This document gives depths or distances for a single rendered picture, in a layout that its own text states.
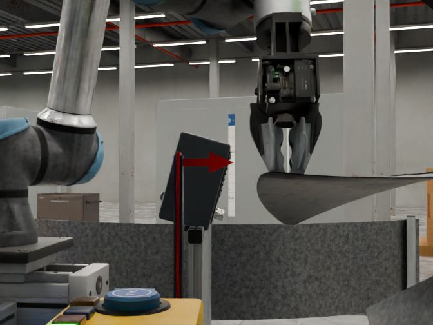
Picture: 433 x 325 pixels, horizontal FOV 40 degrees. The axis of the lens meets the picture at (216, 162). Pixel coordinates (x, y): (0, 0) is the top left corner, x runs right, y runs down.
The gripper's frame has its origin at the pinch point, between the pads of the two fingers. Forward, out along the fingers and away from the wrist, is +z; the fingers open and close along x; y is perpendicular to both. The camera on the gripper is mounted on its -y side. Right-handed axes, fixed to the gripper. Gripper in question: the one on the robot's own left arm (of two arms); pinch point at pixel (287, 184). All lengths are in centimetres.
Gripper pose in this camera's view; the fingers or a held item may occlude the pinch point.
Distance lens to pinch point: 73.7
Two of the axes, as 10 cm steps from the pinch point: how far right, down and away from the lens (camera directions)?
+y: -0.2, -3.2, -9.5
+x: 10.0, -0.1, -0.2
